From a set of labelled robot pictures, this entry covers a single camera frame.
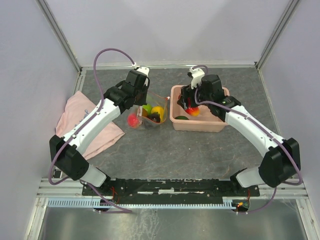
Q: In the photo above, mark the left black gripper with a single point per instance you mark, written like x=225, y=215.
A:
x=143, y=101

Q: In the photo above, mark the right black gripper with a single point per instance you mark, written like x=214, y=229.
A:
x=186, y=92

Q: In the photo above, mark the small red fruit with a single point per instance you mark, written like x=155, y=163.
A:
x=193, y=111

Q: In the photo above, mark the pink plastic bin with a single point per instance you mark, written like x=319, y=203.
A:
x=204, y=122

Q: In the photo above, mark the yellow lemon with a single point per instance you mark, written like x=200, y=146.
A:
x=159, y=110

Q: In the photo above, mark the clear zip top bag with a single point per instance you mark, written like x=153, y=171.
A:
x=154, y=100

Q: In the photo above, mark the red apple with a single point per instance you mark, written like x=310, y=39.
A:
x=133, y=121

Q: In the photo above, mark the green apple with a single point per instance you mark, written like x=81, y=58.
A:
x=146, y=110

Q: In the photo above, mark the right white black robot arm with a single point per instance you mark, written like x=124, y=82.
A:
x=281, y=157

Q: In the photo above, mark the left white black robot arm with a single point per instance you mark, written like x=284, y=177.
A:
x=67, y=151

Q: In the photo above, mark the dark green fruit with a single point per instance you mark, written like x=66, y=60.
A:
x=181, y=117

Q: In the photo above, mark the pink folded cloth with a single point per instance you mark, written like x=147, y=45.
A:
x=77, y=108

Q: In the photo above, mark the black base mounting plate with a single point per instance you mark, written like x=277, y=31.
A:
x=173, y=191

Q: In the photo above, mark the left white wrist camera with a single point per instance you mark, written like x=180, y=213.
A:
x=141, y=75

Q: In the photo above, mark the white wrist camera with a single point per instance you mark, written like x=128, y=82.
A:
x=196, y=73
x=141, y=75

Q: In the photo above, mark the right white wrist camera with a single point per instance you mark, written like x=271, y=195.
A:
x=196, y=73

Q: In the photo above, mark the aluminium frame rail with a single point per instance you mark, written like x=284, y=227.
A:
x=176, y=66

